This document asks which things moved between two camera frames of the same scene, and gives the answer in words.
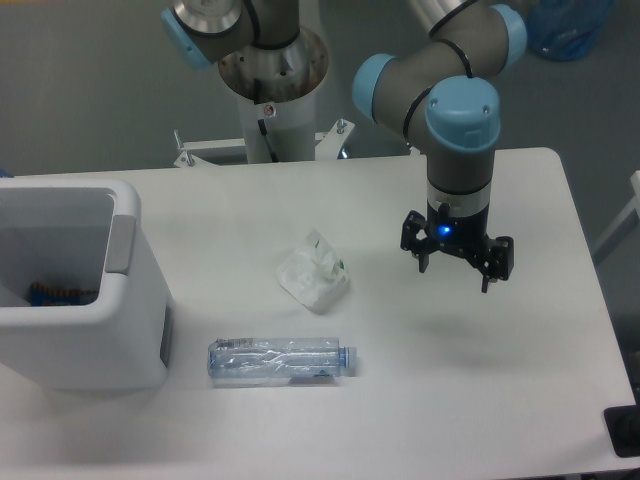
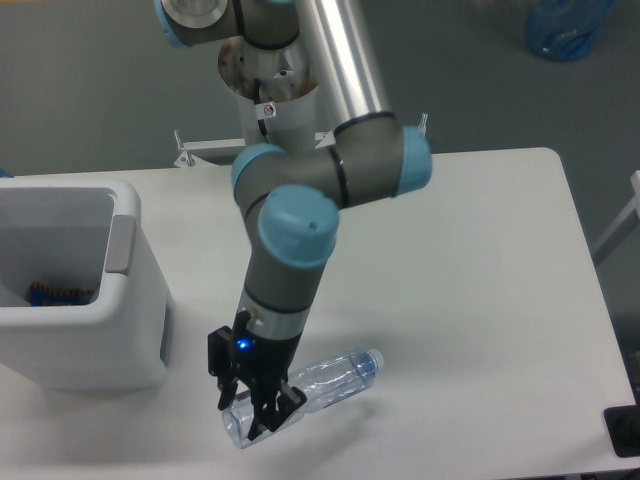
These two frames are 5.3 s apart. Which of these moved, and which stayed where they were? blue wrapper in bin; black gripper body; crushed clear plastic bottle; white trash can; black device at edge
Moved: black gripper body; crushed clear plastic bottle
Stayed: white trash can; black device at edge; blue wrapper in bin
